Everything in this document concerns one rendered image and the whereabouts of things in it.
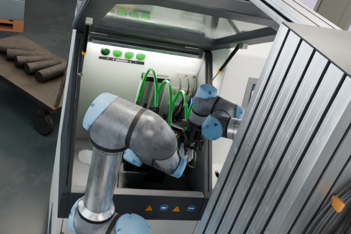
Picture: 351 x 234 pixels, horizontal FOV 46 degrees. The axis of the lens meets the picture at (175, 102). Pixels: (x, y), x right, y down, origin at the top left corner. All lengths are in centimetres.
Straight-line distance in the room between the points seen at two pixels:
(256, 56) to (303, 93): 125
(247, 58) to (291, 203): 127
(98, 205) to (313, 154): 72
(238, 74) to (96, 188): 105
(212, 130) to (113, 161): 39
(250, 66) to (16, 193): 192
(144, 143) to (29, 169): 236
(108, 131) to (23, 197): 212
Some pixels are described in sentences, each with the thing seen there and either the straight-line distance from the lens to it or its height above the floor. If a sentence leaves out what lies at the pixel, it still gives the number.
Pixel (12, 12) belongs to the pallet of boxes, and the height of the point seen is 24.
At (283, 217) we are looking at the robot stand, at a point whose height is 171.
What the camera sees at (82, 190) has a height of 95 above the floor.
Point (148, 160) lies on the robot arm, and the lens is 146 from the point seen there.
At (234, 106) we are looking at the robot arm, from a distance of 153.
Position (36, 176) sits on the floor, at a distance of 331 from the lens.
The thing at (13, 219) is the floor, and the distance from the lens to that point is 302.
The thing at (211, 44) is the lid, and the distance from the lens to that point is 199.
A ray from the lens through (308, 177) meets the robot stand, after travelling 81.
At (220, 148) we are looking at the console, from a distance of 215.
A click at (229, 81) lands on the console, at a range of 203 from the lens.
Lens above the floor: 225
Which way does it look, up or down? 30 degrees down
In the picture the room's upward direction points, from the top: 17 degrees clockwise
